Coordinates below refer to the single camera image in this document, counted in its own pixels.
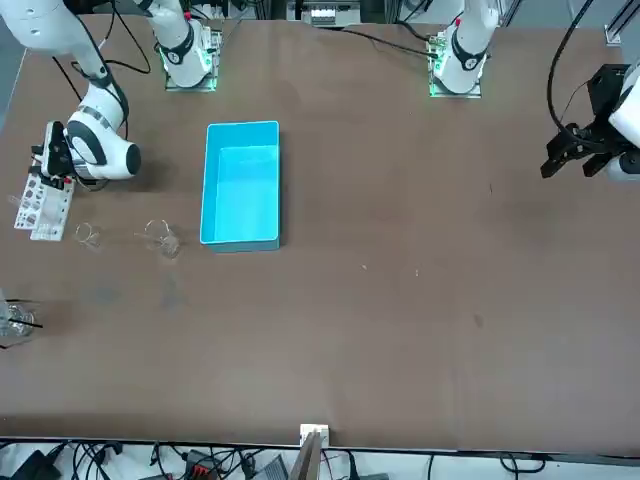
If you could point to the tall glass beaker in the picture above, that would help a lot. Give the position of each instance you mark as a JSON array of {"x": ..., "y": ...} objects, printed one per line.
[{"x": 167, "y": 242}]

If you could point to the grey pedal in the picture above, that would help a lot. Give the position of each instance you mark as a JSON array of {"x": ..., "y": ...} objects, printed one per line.
[{"x": 275, "y": 470}]

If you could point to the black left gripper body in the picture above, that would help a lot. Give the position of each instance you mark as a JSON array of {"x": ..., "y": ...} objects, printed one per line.
[{"x": 607, "y": 90}]

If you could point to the camera post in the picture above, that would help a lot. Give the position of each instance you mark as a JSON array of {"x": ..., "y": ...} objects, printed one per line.
[{"x": 307, "y": 460}]

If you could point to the glass test tube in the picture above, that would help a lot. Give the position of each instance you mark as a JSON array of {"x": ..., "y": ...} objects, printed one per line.
[{"x": 16, "y": 200}]

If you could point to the clear glass cup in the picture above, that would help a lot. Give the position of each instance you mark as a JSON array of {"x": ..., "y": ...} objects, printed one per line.
[{"x": 17, "y": 330}]

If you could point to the red and black power strip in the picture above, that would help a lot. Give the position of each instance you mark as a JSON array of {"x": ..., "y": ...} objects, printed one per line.
[{"x": 200, "y": 465}]

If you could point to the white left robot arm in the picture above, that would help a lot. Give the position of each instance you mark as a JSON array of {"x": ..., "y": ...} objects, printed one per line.
[{"x": 467, "y": 50}]

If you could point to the white camera bracket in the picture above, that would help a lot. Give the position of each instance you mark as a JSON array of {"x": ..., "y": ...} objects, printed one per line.
[{"x": 315, "y": 429}]

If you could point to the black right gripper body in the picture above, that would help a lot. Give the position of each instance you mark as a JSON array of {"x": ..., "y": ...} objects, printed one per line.
[{"x": 69, "y": 152}]

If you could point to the glass stirring rod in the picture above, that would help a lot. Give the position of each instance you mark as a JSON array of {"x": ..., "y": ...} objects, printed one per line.
[{"x": 147, "y": 237}]

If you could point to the aluminium corner bracket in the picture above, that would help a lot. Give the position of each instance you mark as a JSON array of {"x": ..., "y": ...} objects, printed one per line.
[{"x": 613, "y": 35}]

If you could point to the white power strip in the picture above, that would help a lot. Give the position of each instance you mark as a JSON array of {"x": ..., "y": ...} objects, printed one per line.
[{"x": 322, "y": 16}]

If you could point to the blue plastic bin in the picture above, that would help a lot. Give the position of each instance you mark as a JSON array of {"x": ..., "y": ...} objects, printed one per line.
[{"x": 240, "y": 190}]

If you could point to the small glass beaker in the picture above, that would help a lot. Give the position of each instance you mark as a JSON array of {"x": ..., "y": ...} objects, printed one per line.
[{"x": 90, "y": 237}]

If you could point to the white test tube rack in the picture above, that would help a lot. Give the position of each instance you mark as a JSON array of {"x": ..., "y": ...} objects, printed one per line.
[{"x": 45, "y": 215}]

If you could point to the black power adapter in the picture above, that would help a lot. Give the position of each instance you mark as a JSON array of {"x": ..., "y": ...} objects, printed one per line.
[{"x": 35, "y": 465}]

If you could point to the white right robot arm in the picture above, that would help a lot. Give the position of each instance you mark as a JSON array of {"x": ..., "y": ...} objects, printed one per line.
[{"x": 110, "y": 160}]

